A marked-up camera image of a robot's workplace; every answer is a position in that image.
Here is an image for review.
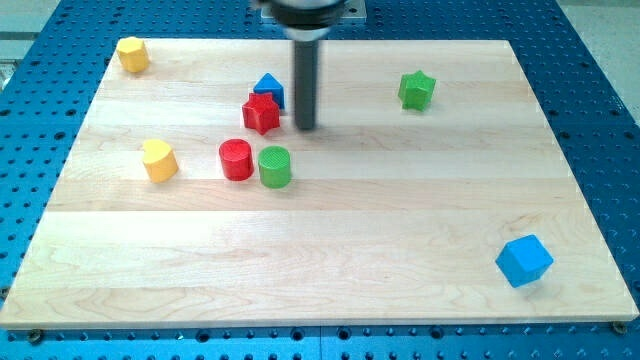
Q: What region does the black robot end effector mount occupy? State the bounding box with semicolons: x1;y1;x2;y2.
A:
252;0;347;42

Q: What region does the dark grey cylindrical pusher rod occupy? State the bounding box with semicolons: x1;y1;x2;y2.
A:
293;40;319;131

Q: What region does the yellow heart block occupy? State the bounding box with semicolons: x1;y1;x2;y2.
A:
142;139;179;183

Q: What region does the blue triangle block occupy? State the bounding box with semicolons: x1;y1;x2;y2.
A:
253;73;285;110

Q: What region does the grey metal mounting plate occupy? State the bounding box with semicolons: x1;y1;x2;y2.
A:
260;0;367;24

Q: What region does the red star block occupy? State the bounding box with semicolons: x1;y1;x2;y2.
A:
242;92;280;135

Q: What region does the green cylinder block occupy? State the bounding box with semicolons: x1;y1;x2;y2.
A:
258;146;292;189

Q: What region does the green star block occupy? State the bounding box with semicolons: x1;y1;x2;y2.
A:
398;70;437;112

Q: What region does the red cylinder block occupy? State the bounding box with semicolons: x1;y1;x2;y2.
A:
219;139;254;181

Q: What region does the yellow hexagon block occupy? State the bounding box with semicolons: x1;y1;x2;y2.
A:
116;37;150;73

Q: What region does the light wooden board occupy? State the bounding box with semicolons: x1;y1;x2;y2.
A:
1;39;638;329

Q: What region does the blue cube block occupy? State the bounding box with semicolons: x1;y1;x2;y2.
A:
495;234;554;288

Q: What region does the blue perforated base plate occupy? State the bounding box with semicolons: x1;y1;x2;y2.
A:
1;1;639;359

